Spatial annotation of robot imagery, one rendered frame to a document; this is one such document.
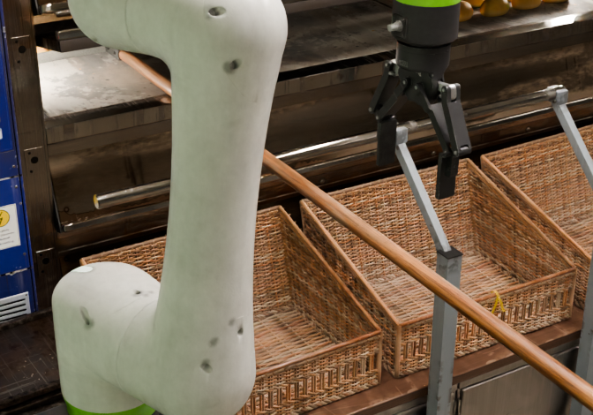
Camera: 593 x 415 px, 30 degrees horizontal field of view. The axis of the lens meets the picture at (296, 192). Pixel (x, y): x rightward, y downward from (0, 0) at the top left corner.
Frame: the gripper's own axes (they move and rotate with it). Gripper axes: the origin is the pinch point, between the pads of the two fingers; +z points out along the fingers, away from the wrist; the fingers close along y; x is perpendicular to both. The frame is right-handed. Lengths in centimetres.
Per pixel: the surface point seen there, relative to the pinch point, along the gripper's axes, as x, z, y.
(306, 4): 42, 3, -89
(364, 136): 43, 27, -67
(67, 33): -14, 2, -94
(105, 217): -4, 50, -103
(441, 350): 50, 73, -44
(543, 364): 10.5, 26.0, 19.6
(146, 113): 10, 28, -106
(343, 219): 13.1, 25.6, -33.8
